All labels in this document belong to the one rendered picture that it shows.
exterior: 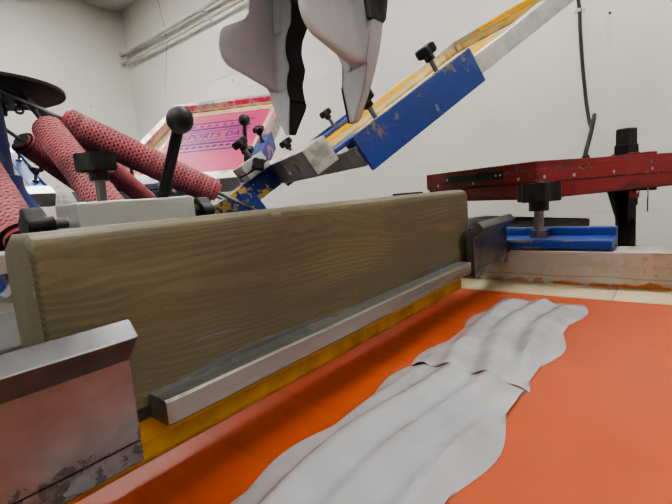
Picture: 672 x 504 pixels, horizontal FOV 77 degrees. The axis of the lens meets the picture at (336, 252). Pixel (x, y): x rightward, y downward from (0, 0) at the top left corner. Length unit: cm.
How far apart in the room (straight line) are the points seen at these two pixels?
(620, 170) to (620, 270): 85
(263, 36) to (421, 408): 24
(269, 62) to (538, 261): 34
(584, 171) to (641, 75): 108
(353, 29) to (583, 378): 23
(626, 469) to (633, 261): 30
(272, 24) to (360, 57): 7
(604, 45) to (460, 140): 72
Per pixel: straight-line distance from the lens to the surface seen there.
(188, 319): 19
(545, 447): 21
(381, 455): 18
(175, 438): 21
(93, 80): 484
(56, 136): 84
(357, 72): 26
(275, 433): 22
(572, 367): 29
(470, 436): 20
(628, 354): 32
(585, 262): 49
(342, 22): 26
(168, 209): 50
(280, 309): 22
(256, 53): 29
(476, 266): 41
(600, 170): 126
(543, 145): 228
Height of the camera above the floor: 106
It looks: 8 degrees down
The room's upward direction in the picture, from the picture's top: 5 degrees counter-clockwise
